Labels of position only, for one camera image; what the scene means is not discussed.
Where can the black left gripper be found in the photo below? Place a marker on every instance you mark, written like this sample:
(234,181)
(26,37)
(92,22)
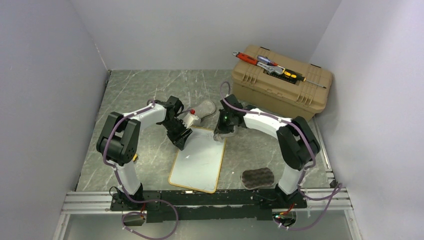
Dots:
(178,140)

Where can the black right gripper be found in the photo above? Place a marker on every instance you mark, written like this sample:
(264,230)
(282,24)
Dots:
(221,128)

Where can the yellow framed whiteboard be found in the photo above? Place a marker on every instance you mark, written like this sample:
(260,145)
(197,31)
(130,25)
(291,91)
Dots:
(198,166)

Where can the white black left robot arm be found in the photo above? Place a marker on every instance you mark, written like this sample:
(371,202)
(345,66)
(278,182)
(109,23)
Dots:
(119,138)

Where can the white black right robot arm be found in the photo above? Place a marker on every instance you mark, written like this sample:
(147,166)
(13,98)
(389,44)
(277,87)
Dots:
(297,142)

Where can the grey silver scrubbing sponge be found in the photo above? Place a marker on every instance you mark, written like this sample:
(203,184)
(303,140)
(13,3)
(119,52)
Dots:
(204,109)

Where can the tan plastic toolbox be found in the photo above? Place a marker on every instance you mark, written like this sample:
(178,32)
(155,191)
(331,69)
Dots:
(277,94)

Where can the dark wavy foam sponge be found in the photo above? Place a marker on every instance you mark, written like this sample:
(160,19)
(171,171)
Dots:
(257,178)

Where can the blue red screwdriver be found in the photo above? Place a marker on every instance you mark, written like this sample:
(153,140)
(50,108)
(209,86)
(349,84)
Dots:
(267,61)

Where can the yellow black screwdriver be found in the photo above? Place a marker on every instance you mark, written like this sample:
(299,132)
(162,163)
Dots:
(295,76)

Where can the red handled adjustable wrench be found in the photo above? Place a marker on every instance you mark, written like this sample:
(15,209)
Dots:
(253,61)

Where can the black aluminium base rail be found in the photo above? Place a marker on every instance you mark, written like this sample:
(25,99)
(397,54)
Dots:
(185,205)

